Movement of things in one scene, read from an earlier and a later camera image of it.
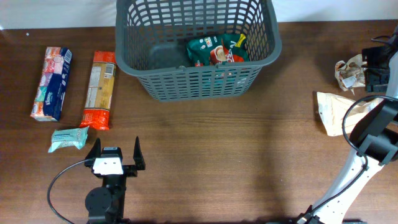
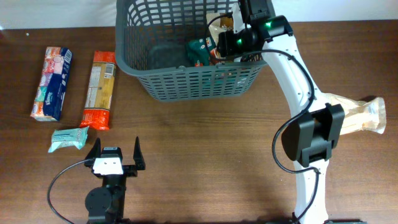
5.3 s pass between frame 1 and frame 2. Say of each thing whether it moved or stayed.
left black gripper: stayed
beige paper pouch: stayed
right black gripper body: moved
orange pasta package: stayed
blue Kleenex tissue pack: stayed
